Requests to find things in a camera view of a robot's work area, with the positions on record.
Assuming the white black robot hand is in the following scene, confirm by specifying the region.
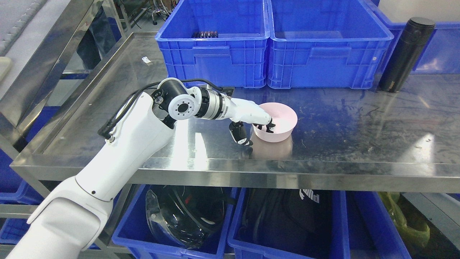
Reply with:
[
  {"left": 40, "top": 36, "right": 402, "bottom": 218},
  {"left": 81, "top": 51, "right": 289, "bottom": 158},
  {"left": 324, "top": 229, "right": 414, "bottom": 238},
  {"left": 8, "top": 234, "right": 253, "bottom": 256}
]
[{"left": 221, "top": 98, "right": 276, "bottom": 146}]

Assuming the pink ikea bowl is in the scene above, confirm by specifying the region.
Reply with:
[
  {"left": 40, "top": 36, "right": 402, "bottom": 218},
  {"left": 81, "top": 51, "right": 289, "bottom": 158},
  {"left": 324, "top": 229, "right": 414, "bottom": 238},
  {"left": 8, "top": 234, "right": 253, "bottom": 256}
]
[{"left": 253, "top": 102, "right": 298, "bottom": 143}]

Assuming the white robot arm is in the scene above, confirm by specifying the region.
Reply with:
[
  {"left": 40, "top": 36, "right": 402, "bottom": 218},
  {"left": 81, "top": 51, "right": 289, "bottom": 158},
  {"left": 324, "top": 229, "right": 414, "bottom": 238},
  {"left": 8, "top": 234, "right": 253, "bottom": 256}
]
[{"left": 7, "top": 78, "right": 204, "bottom": 259}]

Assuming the stainless steel table shelf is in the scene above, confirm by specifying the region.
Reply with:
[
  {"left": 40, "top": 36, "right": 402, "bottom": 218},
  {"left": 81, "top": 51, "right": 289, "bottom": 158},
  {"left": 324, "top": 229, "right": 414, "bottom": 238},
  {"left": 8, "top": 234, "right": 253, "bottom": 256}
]
[{"left": 10, "top": 32, "right": 460, "bottom": 193}]

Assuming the blue plastic bin left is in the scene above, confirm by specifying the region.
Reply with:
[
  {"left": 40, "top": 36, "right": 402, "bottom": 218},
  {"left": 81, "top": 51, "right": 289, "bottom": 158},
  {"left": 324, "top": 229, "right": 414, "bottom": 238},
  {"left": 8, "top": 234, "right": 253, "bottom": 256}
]
[{"left": 155, "top": 0, "right": 269, "bottom": 88}]

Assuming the blue plastic bin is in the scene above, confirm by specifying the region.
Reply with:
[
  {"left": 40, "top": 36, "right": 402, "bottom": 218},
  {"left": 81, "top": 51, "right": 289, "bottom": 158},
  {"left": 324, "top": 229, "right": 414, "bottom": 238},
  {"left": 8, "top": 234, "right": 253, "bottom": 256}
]
[
  {"left": 267, "top": 0, "right": 393, "bottom": 90},
  {"left": 155, "top": 0, "right": 269, "bottom": 88}
]

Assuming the black helmet with visor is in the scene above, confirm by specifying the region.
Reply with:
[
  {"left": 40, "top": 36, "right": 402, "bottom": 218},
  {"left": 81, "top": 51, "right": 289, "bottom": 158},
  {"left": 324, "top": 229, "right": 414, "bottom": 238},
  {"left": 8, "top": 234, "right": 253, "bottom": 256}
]
[{"left": 145, "top": 185, "right": 236, "bottom": 249}]

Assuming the blue plastic bin right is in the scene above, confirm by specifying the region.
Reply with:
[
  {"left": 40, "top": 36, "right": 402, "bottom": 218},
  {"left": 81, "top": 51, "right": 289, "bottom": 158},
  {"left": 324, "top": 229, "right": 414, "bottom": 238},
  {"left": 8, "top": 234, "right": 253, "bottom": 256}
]
[{"left": 267, "top": 0, "right": 393, "bottom": 90}]

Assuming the black puma bag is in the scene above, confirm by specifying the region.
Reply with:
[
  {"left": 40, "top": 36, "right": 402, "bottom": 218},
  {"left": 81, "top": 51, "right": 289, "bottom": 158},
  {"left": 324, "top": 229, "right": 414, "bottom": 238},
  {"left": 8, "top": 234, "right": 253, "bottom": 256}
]
[{"left": 237, "top": 188, "right": 332, "bottom": 259}]

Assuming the blue bin holding helmet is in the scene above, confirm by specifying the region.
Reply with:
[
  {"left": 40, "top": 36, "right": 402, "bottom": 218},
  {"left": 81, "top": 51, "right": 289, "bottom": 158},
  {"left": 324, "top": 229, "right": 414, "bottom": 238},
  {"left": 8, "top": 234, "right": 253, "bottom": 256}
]
[{"left": 113, "top": 184, "right": 239, "bottom": 259}]

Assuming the blue bin holding bag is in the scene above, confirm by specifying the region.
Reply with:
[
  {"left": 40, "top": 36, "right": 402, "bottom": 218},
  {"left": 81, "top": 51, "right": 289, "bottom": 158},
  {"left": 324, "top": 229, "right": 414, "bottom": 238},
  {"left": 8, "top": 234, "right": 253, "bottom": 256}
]
[{"left": 227, "top": 188, "right": 351, "bottom": 259}]

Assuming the blue bin lower right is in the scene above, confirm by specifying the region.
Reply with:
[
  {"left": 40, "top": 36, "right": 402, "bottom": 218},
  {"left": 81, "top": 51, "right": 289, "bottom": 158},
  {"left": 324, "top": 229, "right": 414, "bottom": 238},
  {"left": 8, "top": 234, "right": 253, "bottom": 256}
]
[{"left": 355, "top": 192, "right": 459, "bottom": 259}]

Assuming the black thermos bottle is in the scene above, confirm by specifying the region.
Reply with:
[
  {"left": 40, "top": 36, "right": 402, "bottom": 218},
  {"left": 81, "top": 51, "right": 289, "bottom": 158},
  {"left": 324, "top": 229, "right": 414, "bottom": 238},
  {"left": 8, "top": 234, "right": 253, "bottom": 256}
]
[{"left": 378, "top": 17, "right": 436, "bottom": 93}]

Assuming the stainless steel rack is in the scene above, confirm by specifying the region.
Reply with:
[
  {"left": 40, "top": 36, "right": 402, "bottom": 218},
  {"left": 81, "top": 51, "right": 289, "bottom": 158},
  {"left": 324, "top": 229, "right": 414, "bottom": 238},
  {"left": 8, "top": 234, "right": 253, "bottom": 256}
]
[{"left": 0, "top": 0, "right": 133, "bottom": 259}]

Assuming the yellow green bag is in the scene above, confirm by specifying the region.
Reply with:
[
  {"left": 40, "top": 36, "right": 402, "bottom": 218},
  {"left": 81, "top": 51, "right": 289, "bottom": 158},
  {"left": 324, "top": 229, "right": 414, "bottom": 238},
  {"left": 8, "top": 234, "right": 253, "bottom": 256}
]
[{"left": 378, "top": 192, "right": 431, "bottom": 253}]

